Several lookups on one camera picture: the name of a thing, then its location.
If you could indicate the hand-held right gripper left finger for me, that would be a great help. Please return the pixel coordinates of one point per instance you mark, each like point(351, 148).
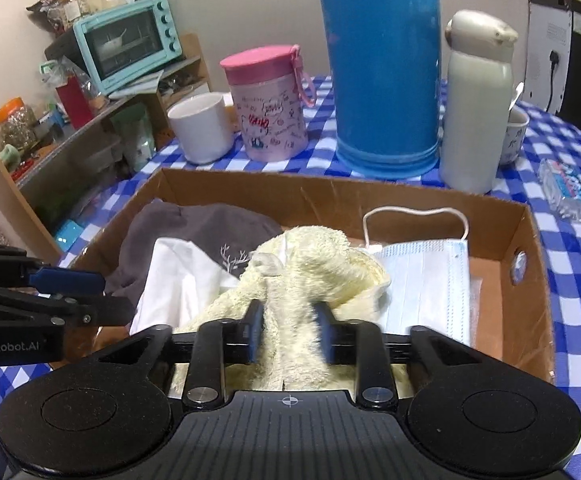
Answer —
point(255, 335)

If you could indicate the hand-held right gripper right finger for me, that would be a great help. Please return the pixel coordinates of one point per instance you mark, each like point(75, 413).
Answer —
point(325, 340)

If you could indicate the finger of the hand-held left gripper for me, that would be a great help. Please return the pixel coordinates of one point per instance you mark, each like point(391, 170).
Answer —
point(110, 310)
point(70, 280)

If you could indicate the pale yellow towel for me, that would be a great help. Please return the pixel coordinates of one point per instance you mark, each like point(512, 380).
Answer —
point(300, 270)

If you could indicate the white cloth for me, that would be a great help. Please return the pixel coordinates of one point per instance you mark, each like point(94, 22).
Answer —
point(180, 280)

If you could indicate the dark grey garment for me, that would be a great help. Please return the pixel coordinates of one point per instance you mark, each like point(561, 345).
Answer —
point(190, 230)

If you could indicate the blue face mask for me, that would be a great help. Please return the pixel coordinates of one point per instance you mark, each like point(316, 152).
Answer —
point(425, 285)

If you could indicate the brown cardboard box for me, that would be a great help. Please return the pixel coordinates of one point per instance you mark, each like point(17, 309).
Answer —
point(530, 280)

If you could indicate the blue packet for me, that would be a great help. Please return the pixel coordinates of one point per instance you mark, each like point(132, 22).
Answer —
point(72, 236)

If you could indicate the wooden shelf unit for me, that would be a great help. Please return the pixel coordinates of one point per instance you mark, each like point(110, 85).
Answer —
point(10, 195)

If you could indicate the clear plastic container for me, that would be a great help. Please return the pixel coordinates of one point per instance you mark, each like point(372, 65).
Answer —
point(135, 137)

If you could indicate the orange lidded jar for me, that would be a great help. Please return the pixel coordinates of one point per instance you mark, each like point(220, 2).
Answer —
point(16, 125)

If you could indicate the red box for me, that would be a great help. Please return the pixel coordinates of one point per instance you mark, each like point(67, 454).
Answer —
point(75, 102)

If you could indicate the white mug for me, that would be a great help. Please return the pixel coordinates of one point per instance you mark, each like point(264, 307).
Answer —
point(203, 130)

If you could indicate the pink lidded cup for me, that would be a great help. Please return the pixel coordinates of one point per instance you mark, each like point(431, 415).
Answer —
point(270, 110)

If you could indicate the teal toaster oven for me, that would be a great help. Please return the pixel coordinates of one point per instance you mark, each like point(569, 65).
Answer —
point(125, 42)

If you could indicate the blue white checkered tablecloth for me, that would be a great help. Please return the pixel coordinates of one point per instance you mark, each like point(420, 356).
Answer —
point(580, 270)

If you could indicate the white insulated bottle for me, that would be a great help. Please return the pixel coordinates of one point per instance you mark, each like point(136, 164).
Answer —
point(475, 120)

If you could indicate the blue thermos flask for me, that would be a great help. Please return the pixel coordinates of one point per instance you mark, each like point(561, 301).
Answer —
point(380, 70)

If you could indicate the clear tissue packet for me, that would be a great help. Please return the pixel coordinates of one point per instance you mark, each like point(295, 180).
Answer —
point(567, 190)

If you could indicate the white spoon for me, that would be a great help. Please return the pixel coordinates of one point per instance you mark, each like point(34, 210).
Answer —
point(516, 95)

